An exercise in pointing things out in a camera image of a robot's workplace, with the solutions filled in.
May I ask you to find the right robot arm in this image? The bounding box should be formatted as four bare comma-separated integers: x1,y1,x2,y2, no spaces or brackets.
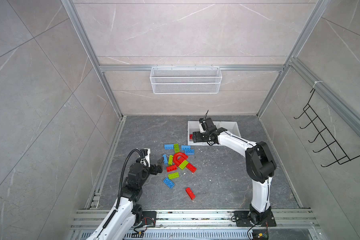
192,117,277,225

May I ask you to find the blue lego lower left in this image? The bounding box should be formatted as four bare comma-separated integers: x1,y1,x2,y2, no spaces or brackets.
163,178,175,189

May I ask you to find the black wire hook rack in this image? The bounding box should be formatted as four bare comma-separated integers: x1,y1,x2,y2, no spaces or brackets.
294,89,360,168

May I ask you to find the red lego bottom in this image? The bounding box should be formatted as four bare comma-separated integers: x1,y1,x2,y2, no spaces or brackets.
186,188,196,201

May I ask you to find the green lego lower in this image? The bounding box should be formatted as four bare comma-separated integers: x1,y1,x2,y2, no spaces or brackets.
168,172,180,180

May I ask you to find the blue lego top left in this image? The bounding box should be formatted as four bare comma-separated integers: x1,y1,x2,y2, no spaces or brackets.
164,144,175,150

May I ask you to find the red arch lego piece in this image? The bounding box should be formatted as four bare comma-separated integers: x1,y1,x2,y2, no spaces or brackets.
173,152,188,166

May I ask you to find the white three-compartment bin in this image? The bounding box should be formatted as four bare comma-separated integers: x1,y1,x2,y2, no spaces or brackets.
187,120,241,147

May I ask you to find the green lego left upright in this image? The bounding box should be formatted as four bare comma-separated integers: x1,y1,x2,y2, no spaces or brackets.
168,155,174,166

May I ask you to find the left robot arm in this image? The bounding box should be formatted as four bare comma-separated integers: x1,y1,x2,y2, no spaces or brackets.
88,149,164,240

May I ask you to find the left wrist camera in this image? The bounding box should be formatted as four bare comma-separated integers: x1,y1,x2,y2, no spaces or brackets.
140,148,151,168

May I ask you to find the green lego top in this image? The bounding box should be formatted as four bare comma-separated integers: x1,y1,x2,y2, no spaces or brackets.
174,144,180,154

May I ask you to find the blue lego left upright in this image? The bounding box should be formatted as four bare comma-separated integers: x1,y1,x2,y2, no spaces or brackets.
163,154,169,166

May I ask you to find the blue lego top middle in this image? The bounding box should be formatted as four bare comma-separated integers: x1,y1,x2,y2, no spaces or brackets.
181,145,191,151

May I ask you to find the blue lego top right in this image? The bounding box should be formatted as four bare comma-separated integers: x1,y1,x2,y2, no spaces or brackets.
184,149,195,156

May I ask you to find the green lego under arch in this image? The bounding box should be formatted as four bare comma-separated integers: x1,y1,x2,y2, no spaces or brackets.
179,160,189,170

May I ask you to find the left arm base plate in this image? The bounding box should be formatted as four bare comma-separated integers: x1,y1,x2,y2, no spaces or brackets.
134,211,157,228

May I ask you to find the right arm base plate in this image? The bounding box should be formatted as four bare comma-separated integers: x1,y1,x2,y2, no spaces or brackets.
231,211,277,227

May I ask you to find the white wire mesh basket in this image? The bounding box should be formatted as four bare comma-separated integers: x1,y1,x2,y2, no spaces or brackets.
150,67,223,94

